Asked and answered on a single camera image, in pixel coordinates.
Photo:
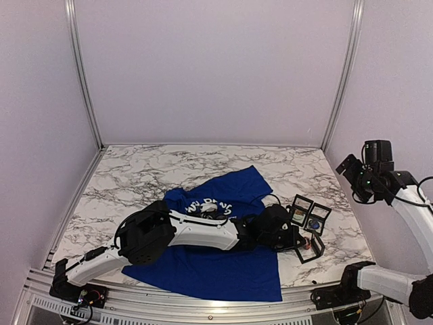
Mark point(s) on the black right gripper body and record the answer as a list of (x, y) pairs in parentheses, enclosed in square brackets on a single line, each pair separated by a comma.
[(361, 182)]

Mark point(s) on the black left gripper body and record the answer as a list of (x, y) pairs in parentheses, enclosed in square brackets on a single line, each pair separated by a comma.
[(282, 243)]

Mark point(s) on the green round brooch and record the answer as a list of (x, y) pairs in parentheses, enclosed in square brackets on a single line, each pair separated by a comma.
[(298, 215)]

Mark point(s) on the blue panda print t-shirt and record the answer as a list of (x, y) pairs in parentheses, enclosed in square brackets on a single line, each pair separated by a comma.
[(209, 273)]

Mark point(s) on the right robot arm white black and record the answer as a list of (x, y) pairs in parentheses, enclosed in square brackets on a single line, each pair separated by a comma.
[(372, 179)]

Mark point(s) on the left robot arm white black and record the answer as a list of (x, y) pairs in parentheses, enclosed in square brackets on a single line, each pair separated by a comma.
[(143, 236)]

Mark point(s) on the black display box left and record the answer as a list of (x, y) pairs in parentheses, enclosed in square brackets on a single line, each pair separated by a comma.
[(300, 203)]

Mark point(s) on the black display box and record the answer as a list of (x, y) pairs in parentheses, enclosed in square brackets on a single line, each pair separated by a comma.
[(317, 249), (300, 203), (318, 212)]

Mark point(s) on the black display box right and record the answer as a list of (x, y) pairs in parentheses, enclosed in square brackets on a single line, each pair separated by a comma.
[(317, 249)]

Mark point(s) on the black display box middle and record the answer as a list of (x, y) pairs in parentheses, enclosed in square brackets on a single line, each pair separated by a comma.
[(318, 212)]

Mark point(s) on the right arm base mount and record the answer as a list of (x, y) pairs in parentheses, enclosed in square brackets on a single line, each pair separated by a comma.
[(337, 296)]

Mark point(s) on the right aluminium corner post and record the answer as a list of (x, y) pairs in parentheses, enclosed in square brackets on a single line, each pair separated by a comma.
[(347, 67)]

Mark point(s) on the aluminium corner post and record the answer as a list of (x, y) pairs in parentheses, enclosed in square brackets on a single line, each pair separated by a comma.
[(347, 67), (71, 15)]

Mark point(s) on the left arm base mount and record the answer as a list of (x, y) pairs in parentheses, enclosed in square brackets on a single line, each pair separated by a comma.
[(88, 294)]

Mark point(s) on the left aluminium corner post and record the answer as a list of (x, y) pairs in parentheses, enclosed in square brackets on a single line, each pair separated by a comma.
[(71, 15)]

